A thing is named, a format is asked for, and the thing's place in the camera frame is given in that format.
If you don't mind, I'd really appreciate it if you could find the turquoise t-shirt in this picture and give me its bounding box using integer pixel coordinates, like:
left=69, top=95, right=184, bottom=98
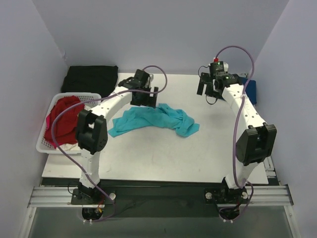
left=108, top=103, right=200, bottom=137

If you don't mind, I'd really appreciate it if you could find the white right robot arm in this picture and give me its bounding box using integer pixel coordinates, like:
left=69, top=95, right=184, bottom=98
left=197, top=59, right=277, bottom=202

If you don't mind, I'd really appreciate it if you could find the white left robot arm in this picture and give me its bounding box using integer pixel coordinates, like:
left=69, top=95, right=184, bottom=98
left=75, top=69, right=157, bottom=204

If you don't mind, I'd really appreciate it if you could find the folded navy blue t-shirt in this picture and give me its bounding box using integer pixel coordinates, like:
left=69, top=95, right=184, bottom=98
left=246, top=79, right=257, bottom=106

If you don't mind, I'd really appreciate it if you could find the black folded t-shirt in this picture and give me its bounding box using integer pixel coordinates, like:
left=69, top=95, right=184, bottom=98
left=60, top=65, right=118, bottom=97

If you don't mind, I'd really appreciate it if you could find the red t-shirt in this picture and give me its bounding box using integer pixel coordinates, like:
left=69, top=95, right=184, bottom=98
left=49, top=96, right=85, bottom=145

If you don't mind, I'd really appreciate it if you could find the white t-shirt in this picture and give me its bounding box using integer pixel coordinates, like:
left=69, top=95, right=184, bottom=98
left=55, top=106, right=92, bottom=151

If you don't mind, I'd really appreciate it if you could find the pink garment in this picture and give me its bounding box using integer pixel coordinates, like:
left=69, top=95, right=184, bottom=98
left=44, top=115, right=56, bottom=149

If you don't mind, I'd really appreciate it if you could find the white plastic laundry basket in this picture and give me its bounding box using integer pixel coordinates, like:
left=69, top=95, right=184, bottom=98
left=36, top=92, right=102, bottom=156

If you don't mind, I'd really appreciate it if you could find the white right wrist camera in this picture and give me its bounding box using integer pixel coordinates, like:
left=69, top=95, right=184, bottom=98
left=223, top=62, right=229, bottom=72

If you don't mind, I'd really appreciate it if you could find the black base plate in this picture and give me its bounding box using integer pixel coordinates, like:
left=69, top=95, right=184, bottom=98
left=68, top=179, right=253, bottom=221

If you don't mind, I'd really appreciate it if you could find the aluminium frame rail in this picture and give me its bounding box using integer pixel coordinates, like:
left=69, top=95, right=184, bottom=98
left=28, top=186, right=294, bottom=208

